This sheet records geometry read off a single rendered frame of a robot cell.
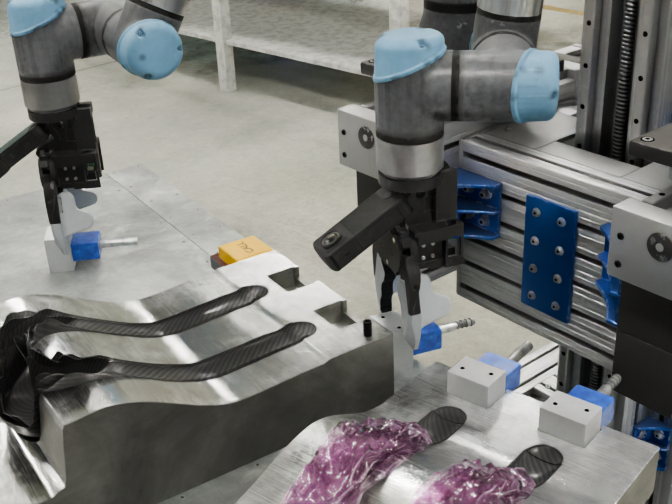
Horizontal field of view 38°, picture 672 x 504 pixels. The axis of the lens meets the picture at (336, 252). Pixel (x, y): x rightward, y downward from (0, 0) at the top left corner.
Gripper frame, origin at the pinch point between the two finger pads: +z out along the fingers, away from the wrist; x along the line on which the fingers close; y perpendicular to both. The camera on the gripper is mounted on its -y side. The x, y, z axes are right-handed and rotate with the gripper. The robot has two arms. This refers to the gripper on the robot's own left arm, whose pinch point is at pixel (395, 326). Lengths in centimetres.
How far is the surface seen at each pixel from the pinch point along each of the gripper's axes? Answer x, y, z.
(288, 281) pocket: 11.9, -9.5, -2.5
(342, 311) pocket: 1.3, -6.2, -3.0
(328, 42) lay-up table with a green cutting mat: 337, 115, 59
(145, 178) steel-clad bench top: 72, -17, 5
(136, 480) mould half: -14.5, -34.2, 0.7
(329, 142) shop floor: 276, 91, 85
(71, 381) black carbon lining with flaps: -10.7, -38.3, -9.7
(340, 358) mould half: -9.2, -10.5, -3.8
